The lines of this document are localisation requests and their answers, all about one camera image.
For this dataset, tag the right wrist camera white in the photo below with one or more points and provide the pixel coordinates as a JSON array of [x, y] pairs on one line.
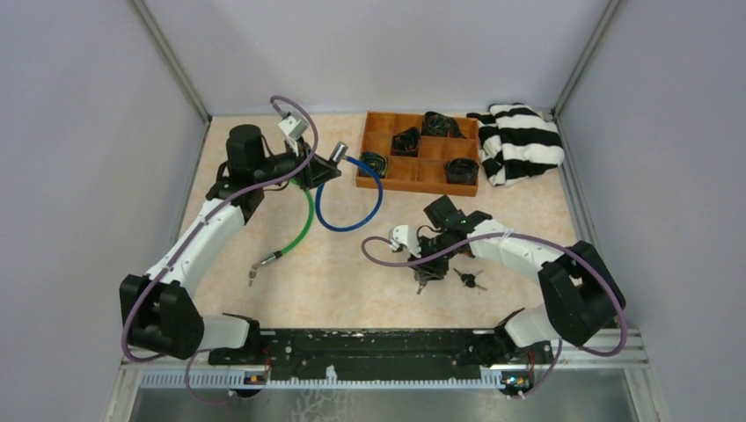
[[404, 238]]

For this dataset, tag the green cable lock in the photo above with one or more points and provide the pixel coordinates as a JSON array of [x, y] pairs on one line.
[[275, 255]]

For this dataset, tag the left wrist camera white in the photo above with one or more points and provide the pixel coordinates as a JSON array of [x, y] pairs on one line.
[[292, 127]]

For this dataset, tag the black white striped towel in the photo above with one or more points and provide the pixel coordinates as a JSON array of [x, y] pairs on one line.
[[516, 143]]

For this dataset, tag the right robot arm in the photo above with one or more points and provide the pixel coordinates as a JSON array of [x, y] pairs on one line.
[[579, 295]]

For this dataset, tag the rolled dark tie, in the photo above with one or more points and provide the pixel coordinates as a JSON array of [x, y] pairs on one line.
[[461, 171], [406, 143]]

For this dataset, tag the rolled green tie, unrolling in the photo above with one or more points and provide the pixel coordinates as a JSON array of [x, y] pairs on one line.
[[439, 125]]

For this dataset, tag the blue lock key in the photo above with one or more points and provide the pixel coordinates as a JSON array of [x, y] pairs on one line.
[[422, 284]]

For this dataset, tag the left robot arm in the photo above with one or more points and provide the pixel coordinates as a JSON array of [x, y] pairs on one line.
[[158, 310]]

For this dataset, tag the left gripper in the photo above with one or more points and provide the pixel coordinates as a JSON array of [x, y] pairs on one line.
[[318, 171]]

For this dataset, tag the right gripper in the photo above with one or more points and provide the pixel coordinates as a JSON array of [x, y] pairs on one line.
[[427, 270]]

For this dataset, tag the blue cable lock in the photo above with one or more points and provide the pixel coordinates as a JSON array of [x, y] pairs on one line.
[[380, 197]]

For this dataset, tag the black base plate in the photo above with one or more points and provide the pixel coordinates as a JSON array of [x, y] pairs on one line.
[[368, 355]]

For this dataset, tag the rolled floral tie, left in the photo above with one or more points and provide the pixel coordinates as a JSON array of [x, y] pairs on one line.
[[376, 162]]

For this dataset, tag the rolled dark tie, middle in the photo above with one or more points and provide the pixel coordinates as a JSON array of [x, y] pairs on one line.
[[406, 143]]

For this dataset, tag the wooden compartment tray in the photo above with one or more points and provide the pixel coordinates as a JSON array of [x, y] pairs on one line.
[[423, 171]]

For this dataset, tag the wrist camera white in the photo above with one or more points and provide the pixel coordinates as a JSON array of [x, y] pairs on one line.
[[292, 127], [404, 238]]

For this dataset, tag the rolled dark tie, front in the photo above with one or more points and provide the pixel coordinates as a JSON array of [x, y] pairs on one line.
[[461, 171]]

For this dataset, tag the black padlock keys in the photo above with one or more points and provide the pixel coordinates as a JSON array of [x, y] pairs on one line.
[[469, 279]]

